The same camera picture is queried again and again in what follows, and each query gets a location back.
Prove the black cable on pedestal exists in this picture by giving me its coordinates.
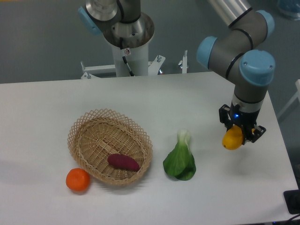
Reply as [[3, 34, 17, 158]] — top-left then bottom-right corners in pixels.
[[119, 37, 136, 77]]

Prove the green bok choy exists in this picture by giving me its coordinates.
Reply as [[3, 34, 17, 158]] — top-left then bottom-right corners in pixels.
[[163, 129, 196, 181]]

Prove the white frame at right edge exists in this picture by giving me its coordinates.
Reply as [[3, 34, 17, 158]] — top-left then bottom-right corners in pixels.
[[277, 79, 300, 122]]

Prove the yellow mango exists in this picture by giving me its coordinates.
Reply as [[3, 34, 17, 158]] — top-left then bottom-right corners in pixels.
[[222, 125, 244, 150]]

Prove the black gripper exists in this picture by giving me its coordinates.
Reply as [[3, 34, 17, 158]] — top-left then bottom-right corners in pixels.
[[218, 103, 266, 145]]

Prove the orange tangerine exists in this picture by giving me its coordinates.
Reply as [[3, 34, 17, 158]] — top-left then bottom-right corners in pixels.
[[66, 168, 90, 192]]

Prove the blue object top right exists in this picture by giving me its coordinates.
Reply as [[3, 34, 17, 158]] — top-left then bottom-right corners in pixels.
[[277, 0, 300, 21]]

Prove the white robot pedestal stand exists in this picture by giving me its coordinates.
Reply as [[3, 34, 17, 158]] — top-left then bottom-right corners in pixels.
[[80, 43, 189, 79]]

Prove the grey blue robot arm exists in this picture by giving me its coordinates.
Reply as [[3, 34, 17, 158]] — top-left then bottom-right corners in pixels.
[[78, 0, 275, 143]]

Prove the black device at table edge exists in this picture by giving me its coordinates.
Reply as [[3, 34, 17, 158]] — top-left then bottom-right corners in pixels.
[[283, 190, 300, 215]]

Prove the purple sweet potato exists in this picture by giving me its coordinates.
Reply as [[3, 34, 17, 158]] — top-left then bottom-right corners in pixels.
[[107, 154, 140, 172]]

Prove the woven wicker basket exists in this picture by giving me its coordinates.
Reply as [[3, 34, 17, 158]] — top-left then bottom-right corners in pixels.
[[67, 109, 152, 186]]

